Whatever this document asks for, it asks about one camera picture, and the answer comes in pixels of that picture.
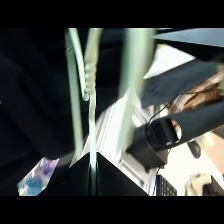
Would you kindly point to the brown zigzag patterned shirt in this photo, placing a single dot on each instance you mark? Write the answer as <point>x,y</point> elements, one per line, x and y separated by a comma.
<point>203,96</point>

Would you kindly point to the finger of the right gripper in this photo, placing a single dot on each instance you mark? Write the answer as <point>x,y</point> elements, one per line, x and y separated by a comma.
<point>203,120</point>
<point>200,41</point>

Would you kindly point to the black round device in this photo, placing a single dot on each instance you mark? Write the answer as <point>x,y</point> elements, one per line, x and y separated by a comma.
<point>146,150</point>

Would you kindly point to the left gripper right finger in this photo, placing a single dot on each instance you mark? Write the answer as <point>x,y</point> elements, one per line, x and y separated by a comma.
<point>113,181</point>

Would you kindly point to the dark grey garment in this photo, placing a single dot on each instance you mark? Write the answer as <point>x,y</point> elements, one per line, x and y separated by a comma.
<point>173,85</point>

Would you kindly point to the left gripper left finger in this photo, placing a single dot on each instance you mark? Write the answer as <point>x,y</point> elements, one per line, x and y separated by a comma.
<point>78,181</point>

